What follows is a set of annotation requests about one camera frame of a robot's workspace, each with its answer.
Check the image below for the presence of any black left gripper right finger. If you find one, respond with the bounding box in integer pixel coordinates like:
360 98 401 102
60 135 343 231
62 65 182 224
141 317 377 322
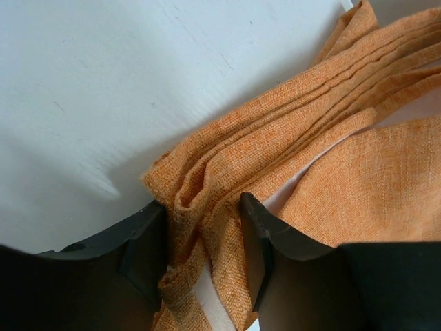
240 193 440 330

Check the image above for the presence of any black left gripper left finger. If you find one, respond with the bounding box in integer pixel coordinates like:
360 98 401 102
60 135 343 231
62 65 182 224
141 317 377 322
1 201 167 330

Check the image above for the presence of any orange cloth placemat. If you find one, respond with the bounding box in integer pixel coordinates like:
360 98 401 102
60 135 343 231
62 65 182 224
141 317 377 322
142 1 440 330

